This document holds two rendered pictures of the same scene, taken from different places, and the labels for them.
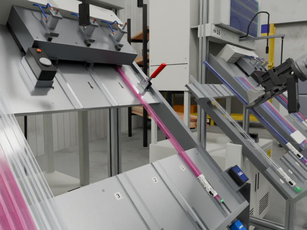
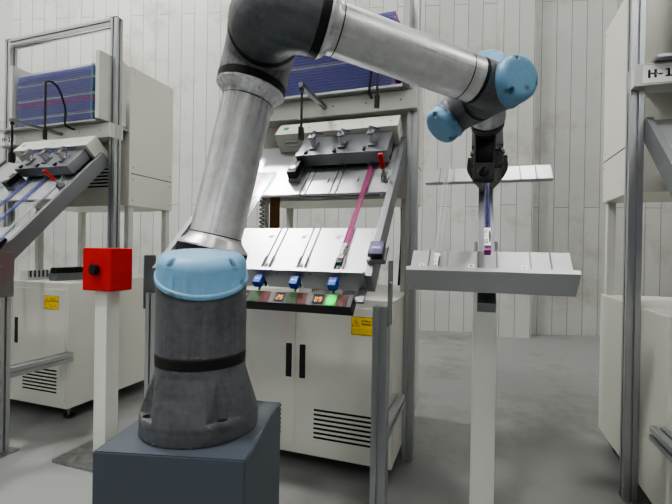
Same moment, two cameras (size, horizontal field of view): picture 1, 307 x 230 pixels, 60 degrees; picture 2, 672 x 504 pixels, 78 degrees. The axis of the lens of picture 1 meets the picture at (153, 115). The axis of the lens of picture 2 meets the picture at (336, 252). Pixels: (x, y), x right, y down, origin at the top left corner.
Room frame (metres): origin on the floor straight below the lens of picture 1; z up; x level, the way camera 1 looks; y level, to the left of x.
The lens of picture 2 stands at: (0.22, -1.22, 0.78)
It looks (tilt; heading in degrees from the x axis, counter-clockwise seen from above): 0 degrees down; 70
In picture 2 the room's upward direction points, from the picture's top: 1 degrees clockwise
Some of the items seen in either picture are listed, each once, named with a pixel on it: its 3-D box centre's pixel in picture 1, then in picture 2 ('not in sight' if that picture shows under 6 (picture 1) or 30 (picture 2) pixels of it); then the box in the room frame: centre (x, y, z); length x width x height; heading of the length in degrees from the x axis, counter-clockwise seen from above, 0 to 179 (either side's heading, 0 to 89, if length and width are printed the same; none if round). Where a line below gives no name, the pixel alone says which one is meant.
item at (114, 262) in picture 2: not in sight; (106, 350); (-0.05, 0.56, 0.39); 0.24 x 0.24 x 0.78; 51
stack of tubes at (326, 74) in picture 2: not in sight; (335, 64); (0.77, 0.33, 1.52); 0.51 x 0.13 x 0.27; 141
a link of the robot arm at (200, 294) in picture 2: not in sight; (202, 298); (0.24, -0.63, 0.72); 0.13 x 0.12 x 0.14; 87
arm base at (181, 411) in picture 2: not in sight; (200, 385); (0.24, -0.63, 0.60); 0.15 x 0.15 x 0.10
